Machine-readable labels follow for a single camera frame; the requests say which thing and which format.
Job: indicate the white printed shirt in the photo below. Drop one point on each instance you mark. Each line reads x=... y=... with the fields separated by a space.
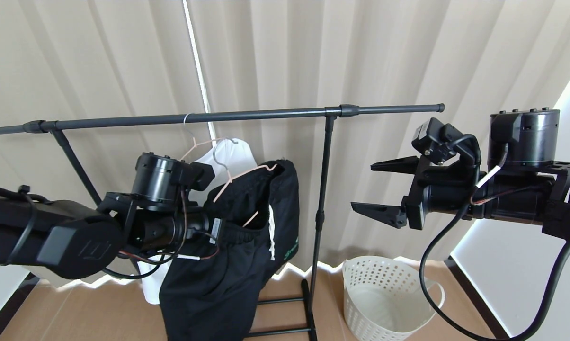
x=233 y=158

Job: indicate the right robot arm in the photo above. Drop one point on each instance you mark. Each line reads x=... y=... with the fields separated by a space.
x=526 y=142

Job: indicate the black clothes rack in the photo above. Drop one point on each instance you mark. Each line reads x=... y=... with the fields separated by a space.
x=266 y=114

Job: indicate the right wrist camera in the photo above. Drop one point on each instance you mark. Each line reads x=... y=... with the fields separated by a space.
x=431 y=137

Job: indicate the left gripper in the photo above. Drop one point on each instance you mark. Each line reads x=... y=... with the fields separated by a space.
x=171 y=232

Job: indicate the beige curtain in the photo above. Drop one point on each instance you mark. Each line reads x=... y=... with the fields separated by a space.
x=360 y=47

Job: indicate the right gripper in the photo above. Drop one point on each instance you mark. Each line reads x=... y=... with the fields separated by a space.
x=455 y=196

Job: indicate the white laundry basket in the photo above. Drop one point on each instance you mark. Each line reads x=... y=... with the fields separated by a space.
x=384 y=293

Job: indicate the pink clothes hanger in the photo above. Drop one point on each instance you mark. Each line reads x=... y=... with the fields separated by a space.
x=233 y=181
x=186 y=118

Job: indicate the black garment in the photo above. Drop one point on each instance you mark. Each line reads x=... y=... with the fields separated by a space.
x=228 y=265

